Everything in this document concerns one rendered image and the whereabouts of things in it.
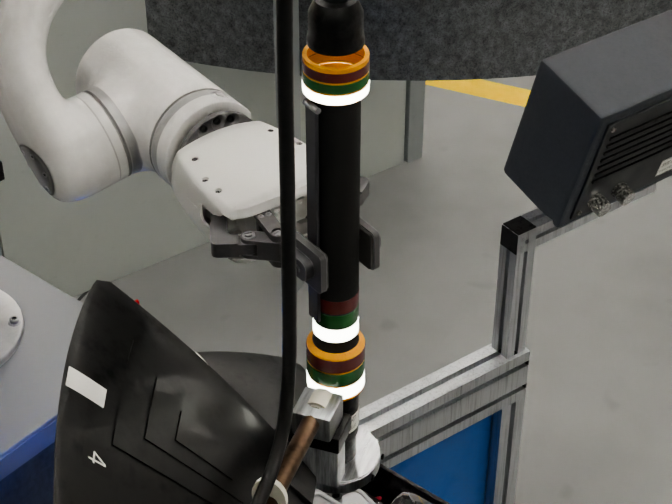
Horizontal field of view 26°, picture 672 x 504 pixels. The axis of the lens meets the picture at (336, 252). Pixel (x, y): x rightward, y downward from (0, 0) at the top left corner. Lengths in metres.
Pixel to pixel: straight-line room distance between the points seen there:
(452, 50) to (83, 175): 1.94
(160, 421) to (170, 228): 2.42
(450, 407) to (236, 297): 1.55
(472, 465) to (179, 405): 1.00
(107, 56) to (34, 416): 0.58
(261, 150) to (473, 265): 2.37
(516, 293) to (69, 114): 0.81
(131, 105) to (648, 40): 0.81
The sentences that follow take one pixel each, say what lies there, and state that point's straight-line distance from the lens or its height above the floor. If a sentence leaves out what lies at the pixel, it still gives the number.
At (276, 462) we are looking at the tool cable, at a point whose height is 1.38.
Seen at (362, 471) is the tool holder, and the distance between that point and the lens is 1.14.
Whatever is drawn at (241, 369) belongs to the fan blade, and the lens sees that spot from 1.37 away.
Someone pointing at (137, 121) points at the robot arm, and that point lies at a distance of 1.14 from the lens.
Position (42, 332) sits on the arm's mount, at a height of 0.97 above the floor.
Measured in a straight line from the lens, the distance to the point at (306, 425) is 1.05.
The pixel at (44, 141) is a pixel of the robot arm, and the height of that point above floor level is 1.48.
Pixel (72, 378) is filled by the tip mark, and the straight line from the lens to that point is 0.98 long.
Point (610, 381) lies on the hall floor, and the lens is 3.16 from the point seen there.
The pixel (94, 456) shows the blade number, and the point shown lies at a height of 1.42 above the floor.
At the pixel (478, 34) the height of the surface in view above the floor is 0.65.
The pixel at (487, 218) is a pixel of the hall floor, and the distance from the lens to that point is 3.59.
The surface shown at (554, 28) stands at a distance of 3.04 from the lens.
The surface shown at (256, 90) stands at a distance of 3.36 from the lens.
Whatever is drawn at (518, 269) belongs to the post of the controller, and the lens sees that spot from 1.78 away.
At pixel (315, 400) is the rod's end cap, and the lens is 1.06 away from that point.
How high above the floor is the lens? 2.09
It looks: 37 degrees down
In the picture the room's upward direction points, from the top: straight up
